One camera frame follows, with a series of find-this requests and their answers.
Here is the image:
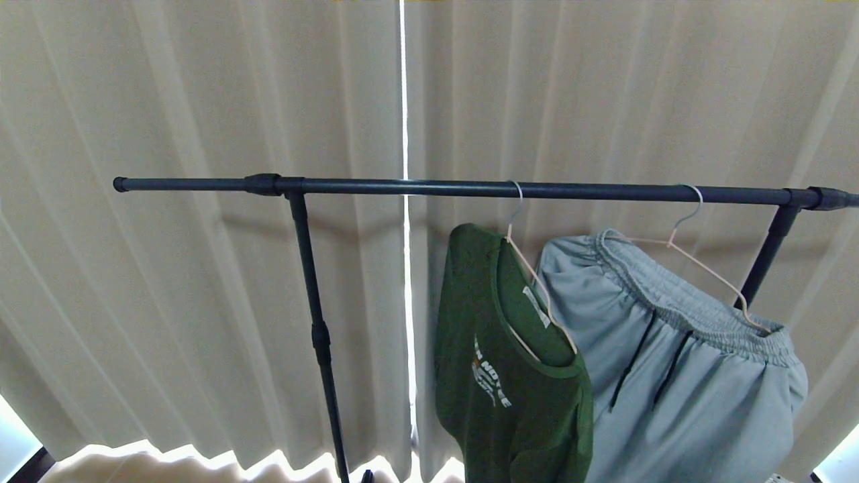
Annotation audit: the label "pink clothes hanger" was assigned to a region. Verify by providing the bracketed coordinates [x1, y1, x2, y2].
[503, 180, 579, 363]
[604, 183, 774, 334]

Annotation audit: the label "green garment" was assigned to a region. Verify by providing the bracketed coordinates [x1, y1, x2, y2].
[434, 223, 595, 483]

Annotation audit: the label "pale grey shorts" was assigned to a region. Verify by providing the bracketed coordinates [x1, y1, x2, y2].
[537, 229, 809, 483]

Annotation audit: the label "black clothes rack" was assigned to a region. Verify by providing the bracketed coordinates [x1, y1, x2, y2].
[113, 173, 859, 483]

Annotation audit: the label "beige curtain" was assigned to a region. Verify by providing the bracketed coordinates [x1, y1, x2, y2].
[0, 0, 859, 483]

